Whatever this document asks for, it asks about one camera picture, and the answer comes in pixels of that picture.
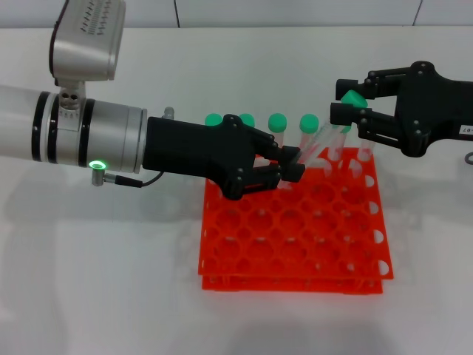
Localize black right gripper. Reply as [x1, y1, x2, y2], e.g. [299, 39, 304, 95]
[330, 60, 473, 158]

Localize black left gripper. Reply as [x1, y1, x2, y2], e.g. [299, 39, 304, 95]
[142, 113, 307, 201]

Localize orange test tube rack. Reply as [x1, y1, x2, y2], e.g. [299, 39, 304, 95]
[197, 145, 395, 296]

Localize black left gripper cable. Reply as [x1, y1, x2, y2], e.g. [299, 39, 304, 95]
[90, 168, 166, 189]

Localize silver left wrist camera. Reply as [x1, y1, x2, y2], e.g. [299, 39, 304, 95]
[50, 0, 127, 88]

